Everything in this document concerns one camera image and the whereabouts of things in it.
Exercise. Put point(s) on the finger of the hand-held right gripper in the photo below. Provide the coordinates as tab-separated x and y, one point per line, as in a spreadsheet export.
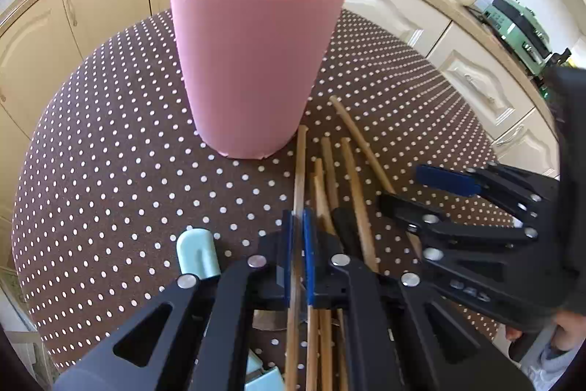
462	230
448	179

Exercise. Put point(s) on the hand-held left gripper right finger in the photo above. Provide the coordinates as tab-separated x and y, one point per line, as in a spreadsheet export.
309	262

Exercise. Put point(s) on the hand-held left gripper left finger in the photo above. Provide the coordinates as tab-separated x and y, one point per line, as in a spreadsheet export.
288	262

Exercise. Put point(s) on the mint green spatula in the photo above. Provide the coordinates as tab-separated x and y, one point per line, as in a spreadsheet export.
197	253

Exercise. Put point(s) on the pink cup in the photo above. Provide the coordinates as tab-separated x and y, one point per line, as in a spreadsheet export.
252	65

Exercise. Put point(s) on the person's right hand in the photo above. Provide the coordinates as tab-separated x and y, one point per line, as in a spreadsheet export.
572	329

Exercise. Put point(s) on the person's grey clothing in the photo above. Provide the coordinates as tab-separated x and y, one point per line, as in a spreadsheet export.
549	366

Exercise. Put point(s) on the green kitchen appliance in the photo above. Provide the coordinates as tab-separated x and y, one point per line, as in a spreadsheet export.
517	29

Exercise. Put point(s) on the white chair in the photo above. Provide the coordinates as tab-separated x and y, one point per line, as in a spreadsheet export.
18	327

